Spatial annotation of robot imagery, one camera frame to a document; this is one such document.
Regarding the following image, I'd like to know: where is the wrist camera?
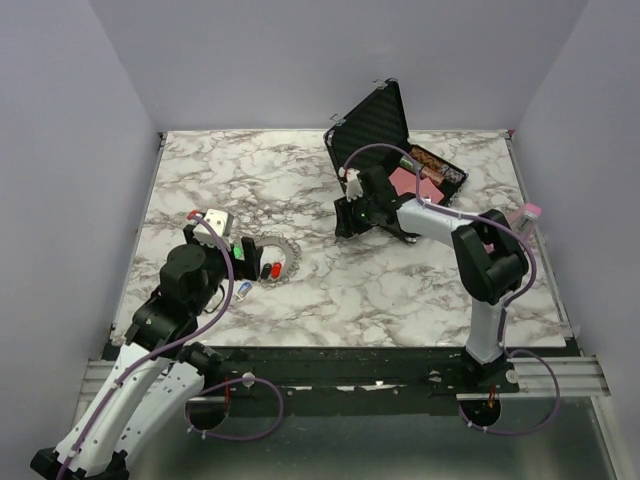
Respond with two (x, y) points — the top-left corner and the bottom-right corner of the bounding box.
(338, 168), (364, 202)
(193, 209), (234, 248)

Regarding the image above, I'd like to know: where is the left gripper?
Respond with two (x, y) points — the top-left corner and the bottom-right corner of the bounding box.
(185, 225), (264, 315)

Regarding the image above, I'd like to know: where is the black key tag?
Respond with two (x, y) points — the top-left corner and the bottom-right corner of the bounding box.
(260, 263), (272, 280)

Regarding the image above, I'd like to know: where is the black poker chip case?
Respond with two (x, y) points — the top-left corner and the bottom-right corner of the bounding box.
(323, 78), (470, 245)

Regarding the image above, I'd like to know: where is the blue key tag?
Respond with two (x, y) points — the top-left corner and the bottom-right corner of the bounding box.
(234, 282), (253, 302)

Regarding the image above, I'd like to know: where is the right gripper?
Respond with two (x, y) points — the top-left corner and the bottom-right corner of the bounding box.
(332, 191), (378, 240)

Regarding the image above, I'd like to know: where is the metal key organizer ring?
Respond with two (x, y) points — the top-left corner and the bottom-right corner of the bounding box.
(257, 231), (302, 287)

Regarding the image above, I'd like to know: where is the pink holder block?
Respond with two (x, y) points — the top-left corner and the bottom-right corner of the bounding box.
(482, 203), (542, 242)

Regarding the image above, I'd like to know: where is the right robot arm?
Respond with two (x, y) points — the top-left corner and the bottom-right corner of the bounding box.
(334, 166), (529, 392)

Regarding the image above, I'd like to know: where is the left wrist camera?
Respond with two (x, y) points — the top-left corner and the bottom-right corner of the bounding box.
(193, 209), (234, 248)

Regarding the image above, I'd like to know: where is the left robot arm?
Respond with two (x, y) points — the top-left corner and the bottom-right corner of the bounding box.
(30, 220), (262, 479)

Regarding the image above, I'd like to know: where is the pink card deck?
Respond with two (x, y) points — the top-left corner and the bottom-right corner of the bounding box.
(389, 167), (445, 204)

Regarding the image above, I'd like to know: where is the red key tag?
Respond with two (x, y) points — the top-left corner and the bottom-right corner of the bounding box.
(270, 262), (282, 280)

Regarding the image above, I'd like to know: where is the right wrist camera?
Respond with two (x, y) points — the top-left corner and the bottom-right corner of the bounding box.
(338, 168), (364, 202)

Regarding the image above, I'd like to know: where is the green key tag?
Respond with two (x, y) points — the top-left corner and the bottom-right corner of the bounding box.
(234, 245), (245, 261)

